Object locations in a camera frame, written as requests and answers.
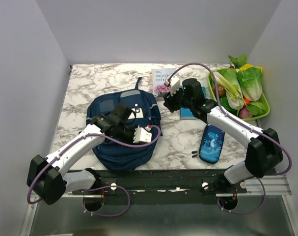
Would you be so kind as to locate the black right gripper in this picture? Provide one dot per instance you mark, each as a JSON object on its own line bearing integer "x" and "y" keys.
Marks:
{"x": 168, "y": 100}

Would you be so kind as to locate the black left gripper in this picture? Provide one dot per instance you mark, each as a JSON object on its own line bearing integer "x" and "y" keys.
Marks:
{"x": 131, "y": 140}

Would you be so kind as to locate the navy blue student backpack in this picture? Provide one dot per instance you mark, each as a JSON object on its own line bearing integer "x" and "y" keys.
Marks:
{"x": 129, "y": 107}

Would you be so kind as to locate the white book with pink roses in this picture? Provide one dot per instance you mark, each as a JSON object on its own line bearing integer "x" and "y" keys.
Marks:
{"x": 159, "y": 77}

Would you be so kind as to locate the blue pencil case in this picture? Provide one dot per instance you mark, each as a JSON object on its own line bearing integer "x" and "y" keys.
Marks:
{"x": 211, "y": 144}

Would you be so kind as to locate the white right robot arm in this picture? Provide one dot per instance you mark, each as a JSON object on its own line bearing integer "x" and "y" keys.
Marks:
{"x": 262, "y": 150}

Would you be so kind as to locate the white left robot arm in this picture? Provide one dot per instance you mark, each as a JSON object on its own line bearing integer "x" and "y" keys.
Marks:
{"x": 48, "y": 176}

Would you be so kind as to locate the teal blue hardcover book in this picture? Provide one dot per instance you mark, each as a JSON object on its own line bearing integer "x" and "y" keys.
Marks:
{"x": 186, "y": 113}

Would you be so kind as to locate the brown round fruit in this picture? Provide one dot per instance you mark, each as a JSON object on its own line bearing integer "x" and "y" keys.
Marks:
{"x": 220, "y": 91}

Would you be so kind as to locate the white green bok choy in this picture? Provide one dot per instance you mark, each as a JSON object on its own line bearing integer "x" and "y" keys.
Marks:
{"x": 227, "y": 78}

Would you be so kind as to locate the purple onion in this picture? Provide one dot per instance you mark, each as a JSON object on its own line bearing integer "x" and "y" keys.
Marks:
{"x": 244, "y": 113}

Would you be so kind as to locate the green lettuce head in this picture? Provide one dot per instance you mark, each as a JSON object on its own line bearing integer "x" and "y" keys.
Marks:
{"x": 250, "y": 81}

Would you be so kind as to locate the green plastic vegetable tray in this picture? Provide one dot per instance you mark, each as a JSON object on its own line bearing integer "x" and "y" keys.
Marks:
{"x": 258, "y": 108}

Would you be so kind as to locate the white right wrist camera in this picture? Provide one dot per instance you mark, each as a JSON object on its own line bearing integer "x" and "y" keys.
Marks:
{"x": 173, "y": 83}

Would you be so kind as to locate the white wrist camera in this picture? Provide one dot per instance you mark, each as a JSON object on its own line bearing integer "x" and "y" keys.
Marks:
{"x": 142, "y": 135}
{"x": 173, "y": 83}

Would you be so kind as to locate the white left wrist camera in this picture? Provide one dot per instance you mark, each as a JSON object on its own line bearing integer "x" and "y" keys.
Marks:
{"x": 142, "y": 135}

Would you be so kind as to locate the black mounting rail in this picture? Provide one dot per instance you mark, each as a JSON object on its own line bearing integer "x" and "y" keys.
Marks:
{"x": 156, "y": 187}

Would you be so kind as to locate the aluminium frame rail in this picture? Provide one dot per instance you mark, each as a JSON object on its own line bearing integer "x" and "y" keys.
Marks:
{"x": 28, "y": 220}

